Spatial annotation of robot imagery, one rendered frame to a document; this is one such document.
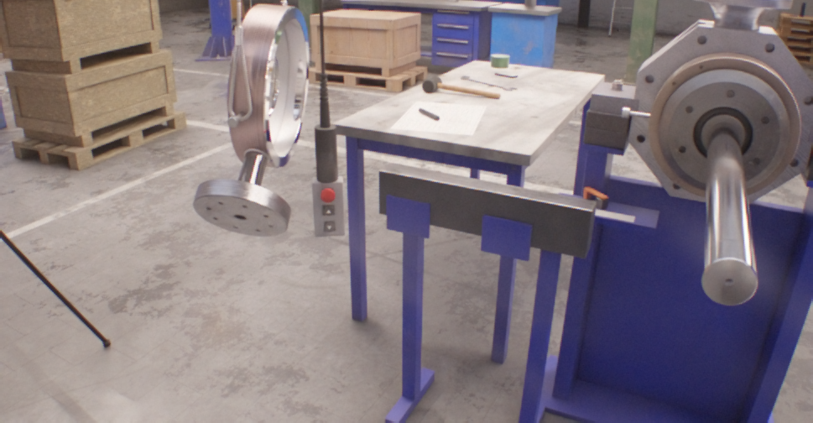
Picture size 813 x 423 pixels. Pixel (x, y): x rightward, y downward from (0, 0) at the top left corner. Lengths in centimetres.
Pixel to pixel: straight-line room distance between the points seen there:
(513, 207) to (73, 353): 187
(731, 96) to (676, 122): 14
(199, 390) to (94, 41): 321
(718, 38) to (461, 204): 81
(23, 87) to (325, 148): 416
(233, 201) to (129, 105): 401
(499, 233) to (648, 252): 58
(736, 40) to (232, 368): 201
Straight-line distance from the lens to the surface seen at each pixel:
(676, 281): 207
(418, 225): 174
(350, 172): 229
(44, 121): 506
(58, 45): 473
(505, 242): 166
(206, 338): 260
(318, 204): 126
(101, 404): 241
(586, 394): 229
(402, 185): 173
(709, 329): 215
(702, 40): 175
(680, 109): 159
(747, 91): 158
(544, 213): 160
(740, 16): 174
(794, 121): 165
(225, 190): 118
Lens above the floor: 149
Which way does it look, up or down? 23 degrees down
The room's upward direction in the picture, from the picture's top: 1 degrees clockwise
